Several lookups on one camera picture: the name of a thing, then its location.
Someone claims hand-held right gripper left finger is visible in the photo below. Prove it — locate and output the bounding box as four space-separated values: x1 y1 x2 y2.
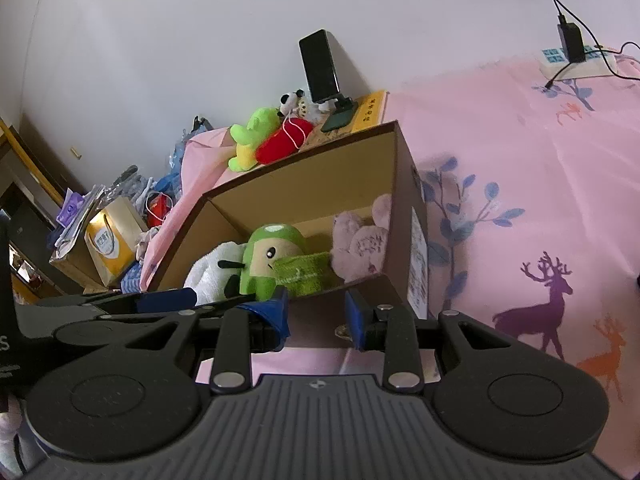
120 287 291 394

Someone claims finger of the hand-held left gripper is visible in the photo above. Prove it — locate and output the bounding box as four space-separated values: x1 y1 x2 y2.
54 316 166 347
15 288 197 321

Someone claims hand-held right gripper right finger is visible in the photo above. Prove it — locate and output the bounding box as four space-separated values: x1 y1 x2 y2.
344 290 527 393

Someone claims white plush toy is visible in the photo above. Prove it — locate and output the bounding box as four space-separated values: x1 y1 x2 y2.
182 241 247 307

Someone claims green bee plush toy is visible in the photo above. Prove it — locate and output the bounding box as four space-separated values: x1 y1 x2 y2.
220 224 332 302

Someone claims pink plush toy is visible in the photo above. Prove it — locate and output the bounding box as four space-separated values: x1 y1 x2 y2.
331 194 393 285

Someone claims brown cardboard box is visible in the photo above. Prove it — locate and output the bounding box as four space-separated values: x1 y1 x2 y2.
142 120 430 351

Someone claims person's left forearm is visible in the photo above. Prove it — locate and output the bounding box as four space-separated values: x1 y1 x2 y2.
0 400 25 478

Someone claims blue white patterned cloth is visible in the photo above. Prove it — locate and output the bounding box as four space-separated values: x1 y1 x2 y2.
120 264 147 295

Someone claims grey white flower cloth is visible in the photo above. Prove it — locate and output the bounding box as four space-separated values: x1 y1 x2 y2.
135 227 162 262

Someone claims plain cardboard box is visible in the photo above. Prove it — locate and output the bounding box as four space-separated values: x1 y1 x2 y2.
49 240 108 294

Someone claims yellow white paper bag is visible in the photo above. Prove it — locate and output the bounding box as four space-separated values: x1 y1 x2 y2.
84 197 149 288

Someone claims purple package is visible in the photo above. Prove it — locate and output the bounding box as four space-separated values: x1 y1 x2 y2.
56 191 87 227

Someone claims blue plastic bag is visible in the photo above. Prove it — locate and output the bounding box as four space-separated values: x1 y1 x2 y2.
167 130 194 187

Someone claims wooden furniture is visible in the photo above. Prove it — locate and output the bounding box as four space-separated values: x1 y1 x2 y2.
0 117 66 306

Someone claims red plush toy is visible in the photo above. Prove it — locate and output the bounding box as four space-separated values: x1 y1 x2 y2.
256 116 315 165

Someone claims green yellow frog plush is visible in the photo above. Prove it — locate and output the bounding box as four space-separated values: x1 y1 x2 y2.
229 106 284 172

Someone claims dark green phone stand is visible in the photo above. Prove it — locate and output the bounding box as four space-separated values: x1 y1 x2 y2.
321 95 360 134

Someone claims small grey white plush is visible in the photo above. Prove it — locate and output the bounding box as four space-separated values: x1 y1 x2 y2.
300 100 333 124

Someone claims yellow book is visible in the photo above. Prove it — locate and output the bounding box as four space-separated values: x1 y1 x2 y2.
300 90 389 151

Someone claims small panda plush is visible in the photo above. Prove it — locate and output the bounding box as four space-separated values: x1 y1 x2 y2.
279 89 306 116

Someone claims pink printed bedsheet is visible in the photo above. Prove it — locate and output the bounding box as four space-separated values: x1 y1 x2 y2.
139 52 640 480

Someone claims black smartphone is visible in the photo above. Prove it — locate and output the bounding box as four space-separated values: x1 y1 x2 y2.
299 30 346 104

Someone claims black charger adapter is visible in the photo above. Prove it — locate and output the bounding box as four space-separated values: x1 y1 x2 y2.
557 22 585 64

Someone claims white power strip with charger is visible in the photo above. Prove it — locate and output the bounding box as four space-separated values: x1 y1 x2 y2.
544 0 640 90

